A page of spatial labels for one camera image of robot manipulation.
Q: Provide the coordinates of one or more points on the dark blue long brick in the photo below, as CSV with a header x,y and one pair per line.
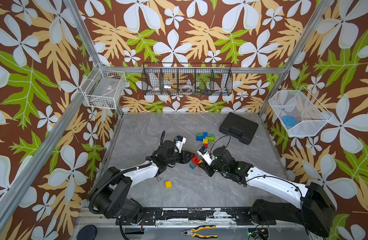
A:
x,y
205,135

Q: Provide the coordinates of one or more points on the blue object in basket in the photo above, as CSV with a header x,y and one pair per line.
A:
x,y
289,121

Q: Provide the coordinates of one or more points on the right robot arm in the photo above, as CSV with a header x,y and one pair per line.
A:
x,y
307,205

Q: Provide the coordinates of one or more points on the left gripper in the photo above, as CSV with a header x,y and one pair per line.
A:
x,y
180,154

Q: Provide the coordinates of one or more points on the red long brick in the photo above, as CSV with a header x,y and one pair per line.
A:
x,y
195,160

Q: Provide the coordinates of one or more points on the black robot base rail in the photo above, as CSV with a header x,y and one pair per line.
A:
x,y
154,217

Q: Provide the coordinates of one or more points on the black plastic tool case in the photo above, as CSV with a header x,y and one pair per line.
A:
x,y
239,127

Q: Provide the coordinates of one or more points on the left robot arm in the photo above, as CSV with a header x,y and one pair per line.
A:
x,y
109,195

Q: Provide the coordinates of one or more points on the black round disc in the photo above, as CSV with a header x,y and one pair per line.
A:
x,y
88,232

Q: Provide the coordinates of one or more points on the white wire basket right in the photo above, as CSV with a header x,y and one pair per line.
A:
x,y
312,116

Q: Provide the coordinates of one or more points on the black wire basket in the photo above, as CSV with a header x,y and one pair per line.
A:
x,y
188,79

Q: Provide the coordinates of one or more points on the blue square brick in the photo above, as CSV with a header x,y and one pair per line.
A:
x,y
193,166

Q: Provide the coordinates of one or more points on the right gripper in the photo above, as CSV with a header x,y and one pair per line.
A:
x,y
208,165

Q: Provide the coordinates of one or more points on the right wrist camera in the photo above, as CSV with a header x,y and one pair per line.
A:
x,y
206,155

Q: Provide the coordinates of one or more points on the white wire basket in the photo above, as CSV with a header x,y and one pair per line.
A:
x,y
312,116
103,87

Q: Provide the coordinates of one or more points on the small electronics board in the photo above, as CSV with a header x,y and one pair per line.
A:
x,y
262,234

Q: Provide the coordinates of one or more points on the white wire basket left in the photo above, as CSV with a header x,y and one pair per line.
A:
x,y
103,87

